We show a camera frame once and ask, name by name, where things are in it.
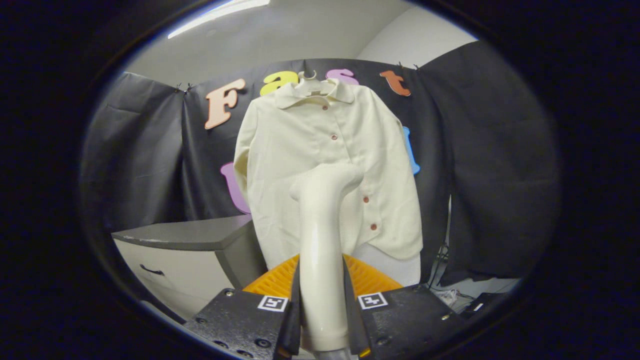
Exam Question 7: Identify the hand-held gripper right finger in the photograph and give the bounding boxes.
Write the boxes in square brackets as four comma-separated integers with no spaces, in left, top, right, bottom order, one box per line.
[342,254,466,360]

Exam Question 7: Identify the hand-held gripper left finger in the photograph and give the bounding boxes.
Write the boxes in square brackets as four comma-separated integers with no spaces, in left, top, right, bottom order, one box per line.
[183,254,302,360]

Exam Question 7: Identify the white garment steamer head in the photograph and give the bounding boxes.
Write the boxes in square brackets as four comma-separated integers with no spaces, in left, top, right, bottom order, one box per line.
[290,162,364,352]

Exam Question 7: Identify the cream button-up shirt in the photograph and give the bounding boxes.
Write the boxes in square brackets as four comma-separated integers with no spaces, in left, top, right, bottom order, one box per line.
[233,77,424,271]

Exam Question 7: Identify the black box with white label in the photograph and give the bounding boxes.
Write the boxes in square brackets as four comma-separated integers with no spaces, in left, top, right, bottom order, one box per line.
[460,292,501,319]

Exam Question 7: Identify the white cabinet with grey top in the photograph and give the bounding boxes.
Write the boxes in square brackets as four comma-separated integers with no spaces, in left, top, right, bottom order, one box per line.
[111,215,268,321]

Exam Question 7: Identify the white plastic hanger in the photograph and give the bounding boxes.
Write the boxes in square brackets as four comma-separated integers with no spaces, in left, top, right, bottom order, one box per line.
[298,70,336,96]

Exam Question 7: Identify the ceiling light panel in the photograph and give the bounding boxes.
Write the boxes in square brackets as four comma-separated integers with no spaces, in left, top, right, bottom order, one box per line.
[167,0,271,40]

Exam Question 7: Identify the black cable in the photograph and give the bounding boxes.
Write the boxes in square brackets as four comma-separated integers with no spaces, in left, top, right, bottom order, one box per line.
[429,242,451,290]

